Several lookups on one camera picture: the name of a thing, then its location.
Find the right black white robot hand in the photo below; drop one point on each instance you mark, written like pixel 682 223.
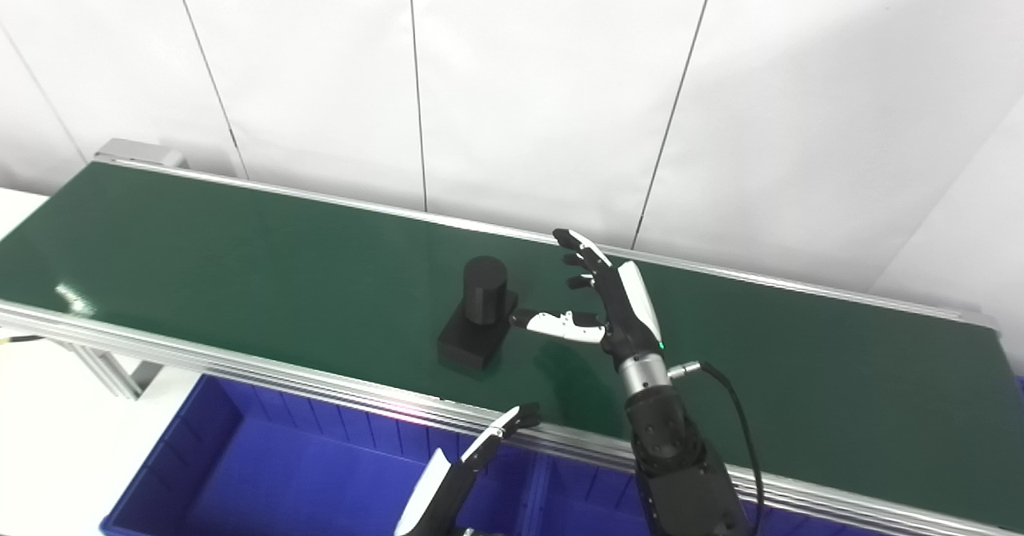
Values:
pixel 628 316

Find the aluminium conveyor support leg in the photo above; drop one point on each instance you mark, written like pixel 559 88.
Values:
pixel 100 368

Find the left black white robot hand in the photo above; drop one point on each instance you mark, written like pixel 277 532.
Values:
pixel 448 488

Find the green conveyor belt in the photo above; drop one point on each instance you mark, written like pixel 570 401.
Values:
pixel 240 360
pixel 240 264

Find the grey conveyor motor box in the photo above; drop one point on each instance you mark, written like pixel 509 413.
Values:
pixel 136 152

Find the black cylinder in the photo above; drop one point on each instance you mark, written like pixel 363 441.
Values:
pixel 480 304

